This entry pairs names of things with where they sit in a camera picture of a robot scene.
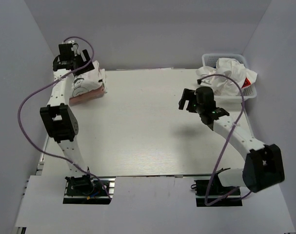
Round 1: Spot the white red print t shirt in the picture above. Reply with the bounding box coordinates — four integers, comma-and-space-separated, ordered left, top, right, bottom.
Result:
196, 58, 257, 97

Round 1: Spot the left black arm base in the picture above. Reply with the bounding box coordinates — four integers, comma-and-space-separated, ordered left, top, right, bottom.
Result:
63, 175, 115, 205

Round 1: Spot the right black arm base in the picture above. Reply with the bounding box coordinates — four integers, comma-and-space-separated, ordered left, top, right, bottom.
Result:
190, 168, 242, 207

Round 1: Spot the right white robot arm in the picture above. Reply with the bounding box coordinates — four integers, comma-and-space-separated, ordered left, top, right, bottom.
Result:
178, 87, 285, 195

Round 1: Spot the white green sleeved t shirt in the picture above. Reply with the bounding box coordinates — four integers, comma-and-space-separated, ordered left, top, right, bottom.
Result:
70, 60, 107, 98

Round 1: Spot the white plastic basket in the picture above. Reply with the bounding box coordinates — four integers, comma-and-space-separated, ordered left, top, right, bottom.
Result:
202, 53, 257, 102

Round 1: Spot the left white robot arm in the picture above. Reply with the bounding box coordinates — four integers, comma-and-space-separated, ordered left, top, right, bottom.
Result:
40, 40, 95, 177

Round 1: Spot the folded pink t shirt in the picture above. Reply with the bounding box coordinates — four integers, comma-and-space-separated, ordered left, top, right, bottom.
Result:
69, 86, 106, 106

